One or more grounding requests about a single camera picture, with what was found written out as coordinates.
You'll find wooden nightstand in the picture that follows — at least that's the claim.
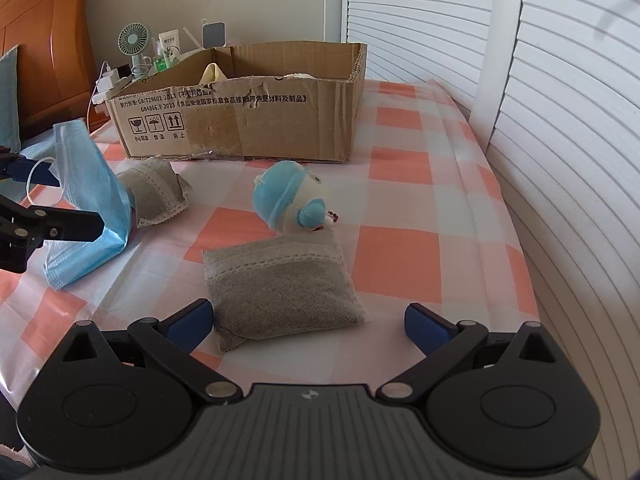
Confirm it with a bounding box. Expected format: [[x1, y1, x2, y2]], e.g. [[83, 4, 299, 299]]
[[87, 104, 114, 134]]

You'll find pink checked tablecloth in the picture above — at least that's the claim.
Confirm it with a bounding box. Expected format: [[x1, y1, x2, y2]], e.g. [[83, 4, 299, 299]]
[[0, 77, 543, 403]]

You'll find small mirror on stand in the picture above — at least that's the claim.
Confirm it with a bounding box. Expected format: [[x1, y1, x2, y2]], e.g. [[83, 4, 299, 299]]
[[202, 20, 226, 49]]

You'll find green desk fan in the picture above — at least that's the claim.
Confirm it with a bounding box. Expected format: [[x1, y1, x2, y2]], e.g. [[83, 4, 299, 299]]
[[118, 22, 152, 81]]

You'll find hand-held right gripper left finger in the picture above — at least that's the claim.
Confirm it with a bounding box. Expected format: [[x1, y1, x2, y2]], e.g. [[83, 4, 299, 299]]
[[60, 298, 243, 404]]

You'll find yellow cloth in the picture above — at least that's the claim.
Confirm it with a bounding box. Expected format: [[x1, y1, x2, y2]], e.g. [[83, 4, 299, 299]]
[[200, 62, 229, 84]]

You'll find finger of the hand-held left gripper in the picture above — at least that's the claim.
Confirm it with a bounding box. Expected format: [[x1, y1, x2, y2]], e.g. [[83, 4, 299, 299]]
[[0, 194, 106, 274], [0, 146, 60, 186]]

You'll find blue face mask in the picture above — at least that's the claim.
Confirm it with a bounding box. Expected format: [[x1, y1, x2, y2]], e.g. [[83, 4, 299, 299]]
[[27, 120, 138, 290]]

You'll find white charger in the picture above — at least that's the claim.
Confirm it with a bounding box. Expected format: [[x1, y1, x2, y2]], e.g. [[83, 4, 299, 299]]
[[97, 62, 134, 94]]

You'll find large grey lace sachet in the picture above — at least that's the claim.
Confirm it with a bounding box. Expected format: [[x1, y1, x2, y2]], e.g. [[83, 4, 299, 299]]
[[201, 232, 367, 353]]

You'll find wooden headboard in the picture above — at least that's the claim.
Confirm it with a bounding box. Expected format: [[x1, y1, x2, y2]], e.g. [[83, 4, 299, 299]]
[[0, 0, 96, 137]]

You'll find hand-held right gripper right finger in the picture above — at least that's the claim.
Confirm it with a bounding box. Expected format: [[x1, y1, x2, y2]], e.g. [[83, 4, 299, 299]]
[[375, 302, 558, 404]]

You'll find small grey lace sachet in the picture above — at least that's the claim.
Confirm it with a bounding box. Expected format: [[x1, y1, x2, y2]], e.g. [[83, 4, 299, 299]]
[[116, 156, 194, 229]]

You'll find cardboard box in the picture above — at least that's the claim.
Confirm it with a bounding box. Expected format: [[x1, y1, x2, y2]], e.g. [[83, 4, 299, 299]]
[[106, 42, 368, 163]]

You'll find white louvred door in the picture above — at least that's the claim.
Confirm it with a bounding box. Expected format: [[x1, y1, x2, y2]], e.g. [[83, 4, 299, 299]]
[[470, 0, 640, 480], [340, 0, 527, 112]]

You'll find blue and white plush toy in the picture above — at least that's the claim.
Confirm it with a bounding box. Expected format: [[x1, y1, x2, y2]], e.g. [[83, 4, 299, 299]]
[[251, 161, 341, 234]]

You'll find teal printed pillow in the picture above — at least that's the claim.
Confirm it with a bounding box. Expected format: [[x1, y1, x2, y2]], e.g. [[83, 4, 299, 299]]
[[0, 45, 24, 152]]

